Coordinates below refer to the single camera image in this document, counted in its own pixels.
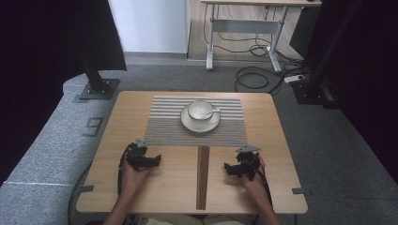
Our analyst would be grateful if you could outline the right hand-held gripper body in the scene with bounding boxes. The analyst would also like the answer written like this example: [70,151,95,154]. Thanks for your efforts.
[235,143,262,182]

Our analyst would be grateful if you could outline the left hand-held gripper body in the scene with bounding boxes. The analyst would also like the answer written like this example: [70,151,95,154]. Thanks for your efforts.
[125,138,150,172]

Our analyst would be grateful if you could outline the row of brown chopsticks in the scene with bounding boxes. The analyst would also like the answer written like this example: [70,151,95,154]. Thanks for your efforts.
[195,145,211,211]

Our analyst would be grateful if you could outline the white round plate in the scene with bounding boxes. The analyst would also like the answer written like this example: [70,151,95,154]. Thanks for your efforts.
[180,102,222,133]

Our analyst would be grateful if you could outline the person's left hand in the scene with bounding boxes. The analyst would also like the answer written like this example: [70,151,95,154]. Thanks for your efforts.
[119,157,152,196]

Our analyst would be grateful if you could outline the person's right hand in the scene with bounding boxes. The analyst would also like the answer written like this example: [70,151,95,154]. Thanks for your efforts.
[243,154,268,196]

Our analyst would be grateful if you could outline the striped grey placemat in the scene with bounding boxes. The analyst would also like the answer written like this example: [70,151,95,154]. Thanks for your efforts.
[143,95,248,148]

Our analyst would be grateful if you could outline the white ceramic spoon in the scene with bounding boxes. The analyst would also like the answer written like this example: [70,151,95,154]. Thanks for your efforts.
[203,107,222,119]

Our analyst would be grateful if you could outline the person's lap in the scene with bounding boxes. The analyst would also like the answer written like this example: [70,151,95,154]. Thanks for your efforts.
[137,214,248,225]

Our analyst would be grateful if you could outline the white bowl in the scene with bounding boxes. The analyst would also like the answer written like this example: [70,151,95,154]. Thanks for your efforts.
[187,99,215,121]

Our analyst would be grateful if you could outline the black metal stand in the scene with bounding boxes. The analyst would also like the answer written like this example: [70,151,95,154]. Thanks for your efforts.
[76,46,121,101]
[290,0,364,109]

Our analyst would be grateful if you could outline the white power strip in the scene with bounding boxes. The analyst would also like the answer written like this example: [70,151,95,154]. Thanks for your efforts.
[283,74,306,84]

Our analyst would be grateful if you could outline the white desk with metal legs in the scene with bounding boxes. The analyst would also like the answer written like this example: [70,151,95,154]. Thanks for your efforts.
[200,0,323,73]

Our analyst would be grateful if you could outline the black curtain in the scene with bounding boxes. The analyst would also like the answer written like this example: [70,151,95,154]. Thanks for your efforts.
[0,0,128,186]
[289,0,398,186]

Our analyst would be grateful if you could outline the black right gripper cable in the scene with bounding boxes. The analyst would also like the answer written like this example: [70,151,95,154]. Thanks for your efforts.
[250,158,274,207]

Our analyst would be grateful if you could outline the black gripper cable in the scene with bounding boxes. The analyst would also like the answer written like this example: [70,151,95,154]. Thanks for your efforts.
[250,158,274,207]
[116,146,132,198]

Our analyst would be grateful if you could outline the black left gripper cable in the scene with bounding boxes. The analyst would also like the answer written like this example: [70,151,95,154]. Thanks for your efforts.
[116,146,132,198]

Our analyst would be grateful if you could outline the black cable loop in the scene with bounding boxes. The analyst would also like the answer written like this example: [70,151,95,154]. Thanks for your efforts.
[234,66,270,93]

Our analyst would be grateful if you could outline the tangled black desk cables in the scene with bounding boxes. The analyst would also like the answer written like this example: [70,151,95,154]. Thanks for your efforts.
[203,4,303,62]

